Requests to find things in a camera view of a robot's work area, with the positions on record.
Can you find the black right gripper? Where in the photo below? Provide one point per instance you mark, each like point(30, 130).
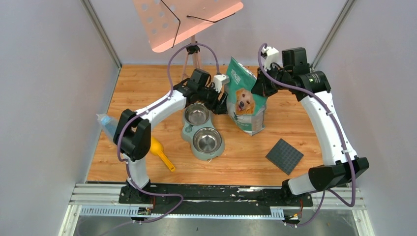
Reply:
point(261, 87)

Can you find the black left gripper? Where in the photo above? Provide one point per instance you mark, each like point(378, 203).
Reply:
point(218, 101)

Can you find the green dog food bag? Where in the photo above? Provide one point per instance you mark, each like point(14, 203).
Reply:
point(247, 110)

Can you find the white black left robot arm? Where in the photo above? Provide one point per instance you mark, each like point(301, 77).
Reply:
point(133, 132)

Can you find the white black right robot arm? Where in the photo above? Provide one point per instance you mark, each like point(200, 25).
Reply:
point(291, 71)

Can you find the green double pet bowl stand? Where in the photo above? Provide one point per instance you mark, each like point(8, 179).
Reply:
point(189, 130)

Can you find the near steel bowl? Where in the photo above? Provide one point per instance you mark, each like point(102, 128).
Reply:
point(207, 140)

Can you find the dark grey studded plate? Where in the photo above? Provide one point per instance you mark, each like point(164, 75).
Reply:
point(284, 156)

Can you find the yellow plastic scoop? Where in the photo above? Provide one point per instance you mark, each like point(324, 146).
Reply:
point(157, 149)

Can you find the pink music stand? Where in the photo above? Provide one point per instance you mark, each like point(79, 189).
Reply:
point(170, 22)

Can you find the clear blue water bottle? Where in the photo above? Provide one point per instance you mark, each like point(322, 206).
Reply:
point(108, 124)

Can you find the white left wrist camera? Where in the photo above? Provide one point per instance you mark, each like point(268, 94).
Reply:
point(219, 81)

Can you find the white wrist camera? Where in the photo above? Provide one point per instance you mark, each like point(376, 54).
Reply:
point(219, 81)
point(271, 55)

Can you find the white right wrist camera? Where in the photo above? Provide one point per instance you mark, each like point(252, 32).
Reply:
point(271, 55)

